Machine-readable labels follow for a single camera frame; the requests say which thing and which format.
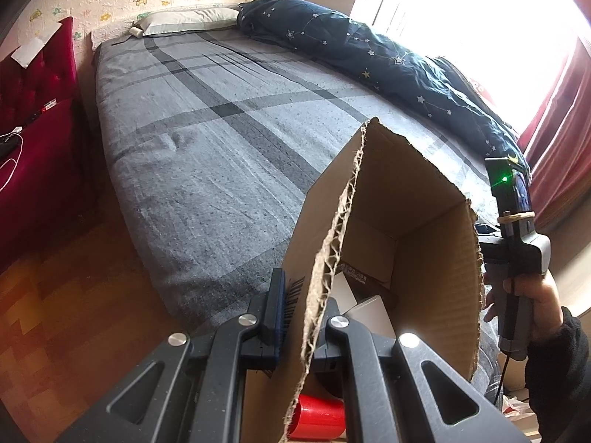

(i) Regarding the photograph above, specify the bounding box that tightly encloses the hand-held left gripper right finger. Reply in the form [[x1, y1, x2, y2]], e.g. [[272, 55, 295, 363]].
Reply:
[[314, 298, 532, 443]]

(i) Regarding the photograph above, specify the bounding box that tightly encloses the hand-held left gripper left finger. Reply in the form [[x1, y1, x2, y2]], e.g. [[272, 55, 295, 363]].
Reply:
[[55, 268, 287, 443]]

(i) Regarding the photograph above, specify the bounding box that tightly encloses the large white charger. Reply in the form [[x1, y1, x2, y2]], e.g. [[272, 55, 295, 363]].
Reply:
[[344, 296, 398, 340]]

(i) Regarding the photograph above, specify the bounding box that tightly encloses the small white charger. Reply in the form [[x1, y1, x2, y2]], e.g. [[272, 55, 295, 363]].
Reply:
[[330, 271, 358, 312]]

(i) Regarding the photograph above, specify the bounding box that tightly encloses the red cylinder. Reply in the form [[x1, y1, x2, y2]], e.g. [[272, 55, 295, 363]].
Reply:
[[295, 394, 347, 441]]

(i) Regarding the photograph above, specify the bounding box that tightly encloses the brown cardboard box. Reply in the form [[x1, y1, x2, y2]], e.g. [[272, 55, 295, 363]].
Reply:
[[240, 117, 485, 443]]

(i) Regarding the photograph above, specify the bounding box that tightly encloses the person's right forearm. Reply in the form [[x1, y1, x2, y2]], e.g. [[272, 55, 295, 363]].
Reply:
[[524, 307, 591, 443]]

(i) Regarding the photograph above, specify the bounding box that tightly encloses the person's right hand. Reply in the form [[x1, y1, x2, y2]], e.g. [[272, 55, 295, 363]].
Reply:
[[482, 270, 566, 347]]

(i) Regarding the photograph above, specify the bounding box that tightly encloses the red curtain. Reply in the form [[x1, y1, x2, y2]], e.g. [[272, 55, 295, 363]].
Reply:
[[517, 32, 591, 231]]

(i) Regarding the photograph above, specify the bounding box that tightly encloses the dark plaid mattress cover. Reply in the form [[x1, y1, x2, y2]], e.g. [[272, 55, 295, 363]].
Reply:
[[471, 318, 504, 398]]

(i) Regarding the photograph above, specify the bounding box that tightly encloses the grey plaid bed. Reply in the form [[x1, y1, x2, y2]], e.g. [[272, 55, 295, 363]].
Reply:
[[92, 30, 532, 333]]

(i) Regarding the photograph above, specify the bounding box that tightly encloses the barred window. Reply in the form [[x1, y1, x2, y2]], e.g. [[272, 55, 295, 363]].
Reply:
[[351, 0, 578, 134]]

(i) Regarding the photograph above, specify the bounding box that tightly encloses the white plastic bag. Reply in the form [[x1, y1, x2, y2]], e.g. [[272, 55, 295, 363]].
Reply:
[[501, 394, 536, 420]]

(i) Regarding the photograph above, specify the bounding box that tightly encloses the navy star-print quilt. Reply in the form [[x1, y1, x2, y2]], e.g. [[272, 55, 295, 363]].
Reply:
[[237, 0, 532, 181]]

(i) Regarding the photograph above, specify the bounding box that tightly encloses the red velvet sofa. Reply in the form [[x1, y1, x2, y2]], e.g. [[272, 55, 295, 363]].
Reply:
[[0, 16, 100, 273]]

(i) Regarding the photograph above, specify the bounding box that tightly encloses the grey pillow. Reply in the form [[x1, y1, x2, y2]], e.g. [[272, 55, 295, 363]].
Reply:
[[139, 7, 241, 38]]

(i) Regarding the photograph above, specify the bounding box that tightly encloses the white paper sheet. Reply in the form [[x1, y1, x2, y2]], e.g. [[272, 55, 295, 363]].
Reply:
[[11, 34, 49, 68]]

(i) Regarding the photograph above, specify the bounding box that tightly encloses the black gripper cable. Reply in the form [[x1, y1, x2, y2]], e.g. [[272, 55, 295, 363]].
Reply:
[[494, 353, 513, 409]]

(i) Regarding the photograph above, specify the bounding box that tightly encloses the white charging cable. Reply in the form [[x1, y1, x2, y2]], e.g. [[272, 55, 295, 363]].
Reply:
[[0, 127, 25, 190]]

